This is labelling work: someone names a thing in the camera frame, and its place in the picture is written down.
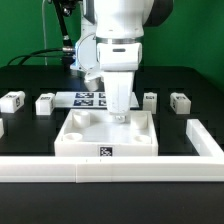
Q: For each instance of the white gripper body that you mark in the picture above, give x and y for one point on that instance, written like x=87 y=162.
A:
x=118 y=64

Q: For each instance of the white square tabletop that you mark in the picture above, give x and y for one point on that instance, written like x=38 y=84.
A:
x=96 y=133

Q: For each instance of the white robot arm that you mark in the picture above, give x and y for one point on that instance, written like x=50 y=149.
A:
x=122 y=21

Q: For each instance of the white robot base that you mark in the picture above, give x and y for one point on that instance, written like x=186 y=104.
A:
x=85 y=55

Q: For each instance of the white marker sheet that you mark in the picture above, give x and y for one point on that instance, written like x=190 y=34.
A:
x=80 y=100

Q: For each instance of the white U-shaped obstacle fence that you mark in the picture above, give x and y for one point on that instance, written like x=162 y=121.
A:
x=207 y=165

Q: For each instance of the black camera stand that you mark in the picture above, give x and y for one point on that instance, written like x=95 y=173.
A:
x=64 y=8

